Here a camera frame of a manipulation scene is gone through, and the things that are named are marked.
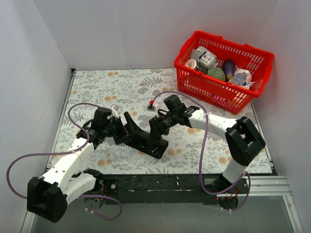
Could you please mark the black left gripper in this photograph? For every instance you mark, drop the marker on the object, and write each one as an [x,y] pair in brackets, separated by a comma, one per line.
[125,131]

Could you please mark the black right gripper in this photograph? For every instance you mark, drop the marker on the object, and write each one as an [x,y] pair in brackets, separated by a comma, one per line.
[153,131]

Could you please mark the black zippered tool case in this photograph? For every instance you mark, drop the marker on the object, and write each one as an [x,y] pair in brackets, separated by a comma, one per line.
[139,141]

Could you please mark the silver thinning scissors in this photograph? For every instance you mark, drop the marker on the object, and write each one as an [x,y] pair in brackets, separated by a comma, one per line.
[153,152]

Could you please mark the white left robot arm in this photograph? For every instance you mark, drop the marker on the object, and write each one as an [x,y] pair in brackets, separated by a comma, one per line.
[49,195]

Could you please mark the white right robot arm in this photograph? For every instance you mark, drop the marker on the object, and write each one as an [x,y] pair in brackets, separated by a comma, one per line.
[243,139]

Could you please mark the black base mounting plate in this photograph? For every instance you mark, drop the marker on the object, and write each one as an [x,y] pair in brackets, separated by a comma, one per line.
[172,188]

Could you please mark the red plastic shopping basket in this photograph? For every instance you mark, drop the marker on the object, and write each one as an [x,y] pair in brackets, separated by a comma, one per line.
[224,95]

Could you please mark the white pink cup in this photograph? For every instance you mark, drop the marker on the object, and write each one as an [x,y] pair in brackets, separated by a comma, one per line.
[191,63]

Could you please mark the green textured ball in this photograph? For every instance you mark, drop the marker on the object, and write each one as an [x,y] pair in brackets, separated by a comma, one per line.
[217,73]

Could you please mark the grey foil snack pouch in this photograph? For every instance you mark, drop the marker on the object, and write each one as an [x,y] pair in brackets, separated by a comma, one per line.
[204,56]

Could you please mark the clear plastic bottle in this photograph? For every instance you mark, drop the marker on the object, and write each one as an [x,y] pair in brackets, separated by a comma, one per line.
[239,79]

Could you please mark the purple toy eggplant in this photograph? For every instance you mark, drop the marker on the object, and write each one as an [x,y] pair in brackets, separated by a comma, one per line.
[228,68]

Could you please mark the white round toy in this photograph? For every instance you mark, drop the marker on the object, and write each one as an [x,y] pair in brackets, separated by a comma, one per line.
[248,82]

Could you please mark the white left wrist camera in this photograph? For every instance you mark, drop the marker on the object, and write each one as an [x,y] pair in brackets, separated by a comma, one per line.
[115,111]

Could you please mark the aluminium frame rail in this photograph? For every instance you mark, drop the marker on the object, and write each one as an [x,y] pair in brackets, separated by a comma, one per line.
[264,204]

